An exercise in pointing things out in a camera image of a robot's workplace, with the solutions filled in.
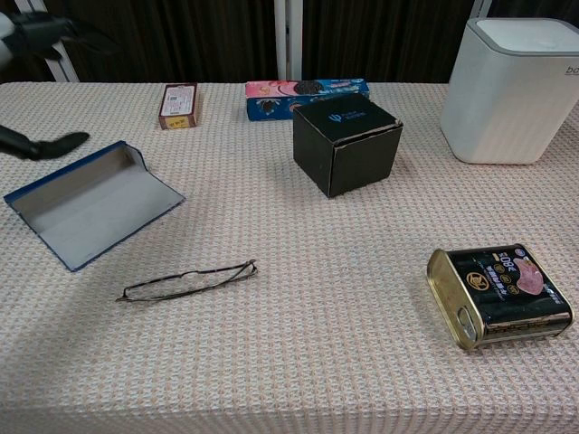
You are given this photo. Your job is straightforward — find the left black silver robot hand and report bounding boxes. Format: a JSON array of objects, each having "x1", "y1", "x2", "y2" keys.
[{"x1": 0, "y1": 11, "x2": 90, "y2": 161}]

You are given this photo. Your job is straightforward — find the blue glasses case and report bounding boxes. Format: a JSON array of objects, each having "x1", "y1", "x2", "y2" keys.
[{"x1": 3, "y1": 140, "x2": 186, "y2": 273}]

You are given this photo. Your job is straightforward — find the thin-framed eyeglasses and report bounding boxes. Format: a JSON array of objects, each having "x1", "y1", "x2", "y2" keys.
[{"x1": 115, "y1": 259, "x2": 259, "y2": 303}]

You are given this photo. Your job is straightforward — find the small brown snack packet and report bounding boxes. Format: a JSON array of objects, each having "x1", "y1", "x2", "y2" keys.
[{"x1": 157, "y1": 82, "x2": 199, "y2": 131}]

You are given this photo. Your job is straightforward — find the pink blue cookie box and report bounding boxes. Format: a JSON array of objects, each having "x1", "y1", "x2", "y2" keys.
[{"x1": 244, "y1": 78, "x2": 371, "y2": 122}]

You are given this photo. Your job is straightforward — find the black cube cardboard box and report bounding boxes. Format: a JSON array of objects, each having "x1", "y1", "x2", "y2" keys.
[{"x1": 292, "y1": 93, "x2": 404, "y2": 199}]

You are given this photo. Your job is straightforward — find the beige woven tablecloth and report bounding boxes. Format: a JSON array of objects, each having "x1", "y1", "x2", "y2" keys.
[{"x1": 0, "y1": 81, "x2": 579, "y2": 434}]

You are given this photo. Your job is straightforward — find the white square trash bin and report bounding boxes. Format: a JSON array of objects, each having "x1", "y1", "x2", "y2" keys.
[{"x1": 440, "y1": 16, "x2": 579, "y2": 165}]

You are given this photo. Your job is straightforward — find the black gold luncheon meat can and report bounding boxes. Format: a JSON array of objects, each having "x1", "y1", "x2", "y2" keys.
[{"x1": 426, "y1": 243, "x2": 574, "y2": 352}]

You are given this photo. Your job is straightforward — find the silver aluminium extrusion bar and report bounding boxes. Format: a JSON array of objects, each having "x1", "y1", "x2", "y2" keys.
[
  {"x1": 14, "y1": 0, "x2": 81, "y2": 83},
  {"x1": 470, "y1": 0, "x2": 493, "y2": 22},
  {"x1": 273, "y1": 0, "x2": 303, "y2": 82}
]

